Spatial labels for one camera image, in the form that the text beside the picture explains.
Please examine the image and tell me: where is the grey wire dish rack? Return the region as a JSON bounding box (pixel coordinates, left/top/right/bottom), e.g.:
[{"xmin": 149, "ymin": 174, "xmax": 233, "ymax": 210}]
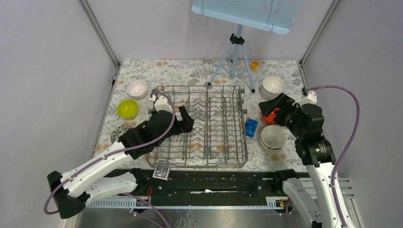
[{"xmin": 146, "ymin": 85, "xmax": 248, "ymax": 168}]

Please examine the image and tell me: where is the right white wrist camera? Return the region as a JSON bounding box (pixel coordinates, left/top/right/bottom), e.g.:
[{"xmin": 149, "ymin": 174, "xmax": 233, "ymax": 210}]
[{"xmin": 294, "ymin": 91, "xmax": 317, "ymax": 107}]

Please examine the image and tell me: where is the pink patterned bowl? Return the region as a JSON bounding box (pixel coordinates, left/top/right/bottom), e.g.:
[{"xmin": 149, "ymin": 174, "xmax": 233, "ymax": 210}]
[{"xmin": 110, "ymin": 125, "xmax": 132, "ymax": 143}]

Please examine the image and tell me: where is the orange toy block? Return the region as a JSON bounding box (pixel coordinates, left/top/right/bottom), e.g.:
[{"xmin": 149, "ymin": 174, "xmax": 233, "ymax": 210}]
[{"xmin": 249, "ymin": 60, "xmax": 260, "ymax": 70}]

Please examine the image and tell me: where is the orange bowl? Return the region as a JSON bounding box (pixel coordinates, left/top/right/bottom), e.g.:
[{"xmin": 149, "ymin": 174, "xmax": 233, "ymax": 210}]
[
  {"xmin": 262, "ymin": 116, "xmax": 277, "ymax": 125},
  {"xmin": 267, "ymin": 108, "xmax": 281, "ymax": 118}
]

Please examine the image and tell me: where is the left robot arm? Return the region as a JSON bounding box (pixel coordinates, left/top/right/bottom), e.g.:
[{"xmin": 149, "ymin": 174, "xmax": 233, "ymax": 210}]
[{"xmin": 47, "ymin": 106, "xmax": 194, "ymax": 219}]

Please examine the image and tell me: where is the floral tablecloth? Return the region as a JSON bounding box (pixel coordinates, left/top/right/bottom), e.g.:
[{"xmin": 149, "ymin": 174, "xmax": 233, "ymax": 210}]
[{"xmin": 91, "ymin": 59, "xmax": 326, "ymax": 173}]

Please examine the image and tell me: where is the white ribbed bowl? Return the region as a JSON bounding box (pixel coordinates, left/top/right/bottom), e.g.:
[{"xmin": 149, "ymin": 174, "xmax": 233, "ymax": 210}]
[
  {"xmin": 262, "ymin": 76, "xmax": 285, "ymax": 95},
  {"xmin": 260, "ymin": 87, "xmax": 284, "ymax": 100}
]

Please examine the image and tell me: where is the blue playing card box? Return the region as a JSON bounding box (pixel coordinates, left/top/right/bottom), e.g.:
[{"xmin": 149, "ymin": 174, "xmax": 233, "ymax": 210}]
[{"xmin": 152, "ymin": 159, "xmax": 171, "ymax": 181}]

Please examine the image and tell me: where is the yellow-green bowl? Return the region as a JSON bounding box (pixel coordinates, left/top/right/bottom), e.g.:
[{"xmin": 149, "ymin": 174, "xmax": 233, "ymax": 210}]
[{"xmin": 116, "ymin": 99, "xmax": 139, "ymax": 119}]

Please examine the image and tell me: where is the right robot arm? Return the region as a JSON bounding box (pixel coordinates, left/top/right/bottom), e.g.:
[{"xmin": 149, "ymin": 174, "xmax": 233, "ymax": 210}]
[{"xmin": 259, "ymin": 93, "xmax": 355, "ymax": 228}]

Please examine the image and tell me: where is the blue toy block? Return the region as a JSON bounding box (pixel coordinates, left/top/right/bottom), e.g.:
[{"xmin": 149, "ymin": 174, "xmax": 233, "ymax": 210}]
[{"xmin": 245, "ymin": 118, "xmax": 258, "ymax": 138}]

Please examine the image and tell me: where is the beige patterned bowl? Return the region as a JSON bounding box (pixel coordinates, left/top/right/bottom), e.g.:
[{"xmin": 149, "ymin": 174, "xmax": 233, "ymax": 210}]
[
  {"xmin": 260, "ymin": 125, "xmax": 287, "ymax": 148},
  {"xmin": 260, "ymin": 142, "xmax": 284, "ymax": 152}
]

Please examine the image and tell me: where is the light blue tripod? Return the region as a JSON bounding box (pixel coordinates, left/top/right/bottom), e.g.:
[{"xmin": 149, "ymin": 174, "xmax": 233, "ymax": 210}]
[{"xmin": 207, "ymin": 24, "xmax": 256, "ymax": 93}]

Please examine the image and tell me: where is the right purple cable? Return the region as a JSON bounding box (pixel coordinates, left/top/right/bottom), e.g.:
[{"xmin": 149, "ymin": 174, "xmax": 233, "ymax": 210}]
[{"xmin": 302, "ymin": 85, "xmax": 361, "ymax": 228}]

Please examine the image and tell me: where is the light blue board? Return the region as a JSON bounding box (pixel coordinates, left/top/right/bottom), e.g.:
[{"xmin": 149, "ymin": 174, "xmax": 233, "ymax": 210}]
[{"xmin": 191, "ymin": 0, "xmax": 301, "ymax": 35}]

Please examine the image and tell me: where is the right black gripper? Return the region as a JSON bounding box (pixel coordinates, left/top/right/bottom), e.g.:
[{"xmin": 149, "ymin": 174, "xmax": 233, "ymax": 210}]
[{"xmin": 257, "ymin": 92, "xmax": 304, "ymax": 138}]

